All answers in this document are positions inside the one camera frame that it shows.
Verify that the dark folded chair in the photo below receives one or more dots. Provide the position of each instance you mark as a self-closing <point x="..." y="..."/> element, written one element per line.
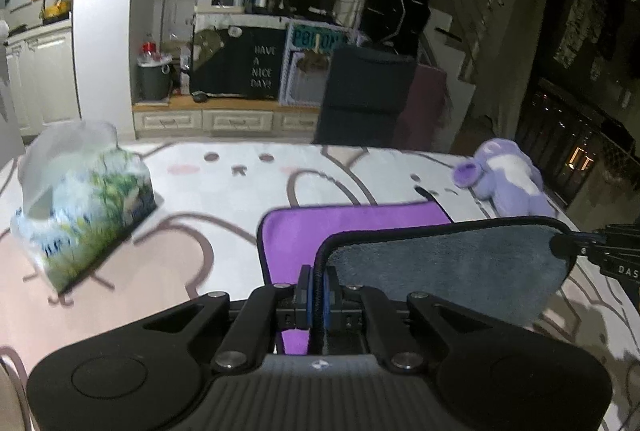
<point x="366" y="91"/>

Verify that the purple plush toy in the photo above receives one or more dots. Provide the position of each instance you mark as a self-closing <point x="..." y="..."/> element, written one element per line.
<point x="500" y="173"/>

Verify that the black hanging jacket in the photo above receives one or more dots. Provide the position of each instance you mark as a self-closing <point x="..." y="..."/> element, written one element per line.
<point x="395" y="26"/>

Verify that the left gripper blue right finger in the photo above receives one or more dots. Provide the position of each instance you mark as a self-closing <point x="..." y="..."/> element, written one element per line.
<point x="332" y="300"/>

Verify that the maroon panel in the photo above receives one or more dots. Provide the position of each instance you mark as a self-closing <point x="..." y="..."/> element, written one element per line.
<point x="427" y="98"/>

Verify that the teal lettered sign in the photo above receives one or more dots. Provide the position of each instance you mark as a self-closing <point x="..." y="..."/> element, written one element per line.
<point x="322" y="40"/>

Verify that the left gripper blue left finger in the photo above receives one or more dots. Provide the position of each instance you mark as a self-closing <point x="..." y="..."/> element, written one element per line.
<point x="303" y="298"/>

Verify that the purple and grey towel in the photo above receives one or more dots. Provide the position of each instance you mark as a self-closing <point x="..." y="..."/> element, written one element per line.
<point x="503" y="268"/>

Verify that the bunny print tablecloth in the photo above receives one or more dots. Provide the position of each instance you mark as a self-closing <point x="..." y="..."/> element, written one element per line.
<point x="211" y="197"/>

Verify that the white drawer cabinet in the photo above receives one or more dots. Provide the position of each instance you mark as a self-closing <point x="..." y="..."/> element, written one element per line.
<point x="225" y="122"/>

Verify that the black have a nice day cloth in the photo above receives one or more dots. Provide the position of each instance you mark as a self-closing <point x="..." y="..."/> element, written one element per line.
<point x="238" y="61"/>

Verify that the white kitchen cabinet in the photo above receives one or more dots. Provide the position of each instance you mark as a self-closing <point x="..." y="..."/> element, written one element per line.
<point x="42" y="77"/>

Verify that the green floral tissue pack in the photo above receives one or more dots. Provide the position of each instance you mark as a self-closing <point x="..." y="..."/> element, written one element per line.
<point x="82" y="195"/>

